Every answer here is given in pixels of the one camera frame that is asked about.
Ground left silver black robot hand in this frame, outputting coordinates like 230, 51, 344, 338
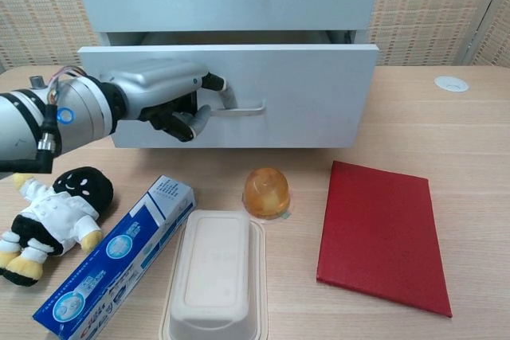
99, 60, 236, 143

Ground grey round cable grommet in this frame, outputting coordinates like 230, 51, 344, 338
433, 75, 469, 94

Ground blue white toothpaste box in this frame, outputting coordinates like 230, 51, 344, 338
32, 174, 197, 340

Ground white shallow drawer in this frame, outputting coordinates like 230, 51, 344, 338
77, 31, 379, 150

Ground red hardcover book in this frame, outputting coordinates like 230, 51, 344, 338
316, 160, 453, 319

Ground black-headed plush doll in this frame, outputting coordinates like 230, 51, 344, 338
0, 166, 116, 287

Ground orange jelly cup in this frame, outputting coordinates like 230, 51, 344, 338
241, 167, 296, 224

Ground clear plastic container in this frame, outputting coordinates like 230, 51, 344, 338
159, 208, 269, 340

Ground grey folding screen frame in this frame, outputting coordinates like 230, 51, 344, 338
461, 0, 510, 66

